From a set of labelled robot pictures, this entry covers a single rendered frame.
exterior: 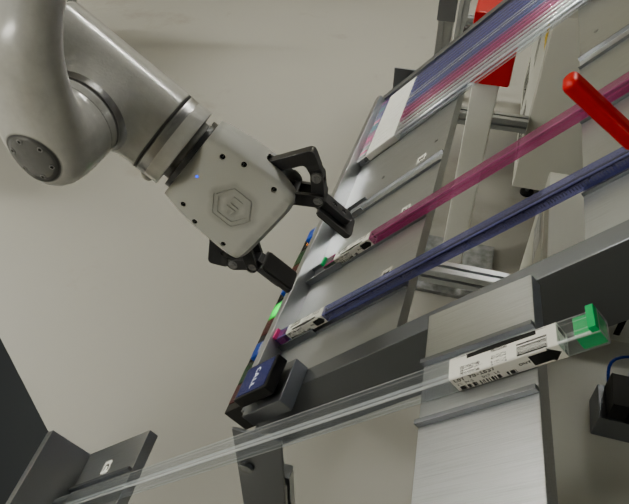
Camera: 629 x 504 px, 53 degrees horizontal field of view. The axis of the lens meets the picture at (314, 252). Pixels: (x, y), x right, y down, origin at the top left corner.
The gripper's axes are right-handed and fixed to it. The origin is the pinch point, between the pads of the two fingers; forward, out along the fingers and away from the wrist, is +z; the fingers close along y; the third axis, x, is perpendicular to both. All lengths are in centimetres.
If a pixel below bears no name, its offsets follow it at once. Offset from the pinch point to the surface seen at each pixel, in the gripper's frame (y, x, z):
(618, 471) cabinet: 2.8, -0.6, 43.1
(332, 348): -4.1, -5.4, 7.0
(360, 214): -3.6, 20.7, 6.5
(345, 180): -6.5, 32.2, 4.4
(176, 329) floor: -89, 70, 10
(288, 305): -11.8, 6.1, 4.4
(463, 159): -11, 97, 37
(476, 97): 3, 94, 27
